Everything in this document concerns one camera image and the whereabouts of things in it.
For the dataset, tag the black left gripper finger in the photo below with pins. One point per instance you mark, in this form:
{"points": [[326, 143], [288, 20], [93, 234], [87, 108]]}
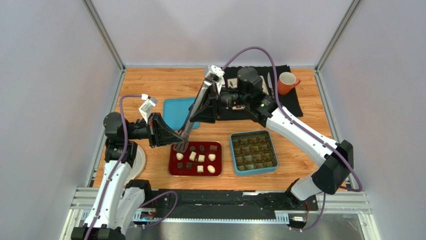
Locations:
{"points": [[164, 138], [159, 128]]}

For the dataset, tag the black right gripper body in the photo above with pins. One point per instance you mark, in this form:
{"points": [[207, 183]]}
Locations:
{"points": [[217, 103]]}

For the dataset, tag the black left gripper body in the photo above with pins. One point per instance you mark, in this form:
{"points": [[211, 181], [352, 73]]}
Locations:
{"points": [[141, 130]]}

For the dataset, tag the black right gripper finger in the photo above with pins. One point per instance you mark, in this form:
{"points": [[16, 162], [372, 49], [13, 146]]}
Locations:
{"points": [[208, 111], [198, 102]]}

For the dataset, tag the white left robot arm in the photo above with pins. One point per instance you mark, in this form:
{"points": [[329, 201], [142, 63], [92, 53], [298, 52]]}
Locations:
{"points": [[118, 198]]}

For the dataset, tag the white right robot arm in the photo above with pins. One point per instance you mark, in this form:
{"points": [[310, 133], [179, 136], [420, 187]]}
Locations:
{"points": [[334, 159]]}

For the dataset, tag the red chocolate tray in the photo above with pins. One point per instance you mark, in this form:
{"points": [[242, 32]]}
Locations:
{"points": [[201, 159]]}

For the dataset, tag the blue chocolate tin box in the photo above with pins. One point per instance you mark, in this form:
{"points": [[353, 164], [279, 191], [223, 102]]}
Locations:
{"points": [[253, 153]]}

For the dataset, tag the floral square plate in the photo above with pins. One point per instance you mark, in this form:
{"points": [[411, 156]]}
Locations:
{"points": [[232, 84]]}

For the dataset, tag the blue tin lid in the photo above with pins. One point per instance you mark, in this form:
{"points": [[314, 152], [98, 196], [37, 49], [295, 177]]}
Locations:
{"points": [[176, 110]]}

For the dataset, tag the silver table knife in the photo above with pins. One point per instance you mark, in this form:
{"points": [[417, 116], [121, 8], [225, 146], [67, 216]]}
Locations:
{"points": [[270, 85]]}

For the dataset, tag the white round plate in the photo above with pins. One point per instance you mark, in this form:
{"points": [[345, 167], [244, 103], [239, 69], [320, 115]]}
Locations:
{"points": [[139, 165]]}

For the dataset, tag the orange mug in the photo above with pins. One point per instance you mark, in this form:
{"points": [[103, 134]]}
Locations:
{"points": [[286, 82]]}

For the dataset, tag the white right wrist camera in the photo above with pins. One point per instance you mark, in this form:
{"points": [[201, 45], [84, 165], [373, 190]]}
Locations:
{"points": [[215, 75]]}

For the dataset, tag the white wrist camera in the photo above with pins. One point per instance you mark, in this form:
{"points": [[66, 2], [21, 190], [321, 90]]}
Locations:
{"points": [[149, 102], [215, 75]]}

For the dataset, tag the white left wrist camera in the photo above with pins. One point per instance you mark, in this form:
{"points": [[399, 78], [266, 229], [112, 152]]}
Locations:
{"points": [[149, 102]]}

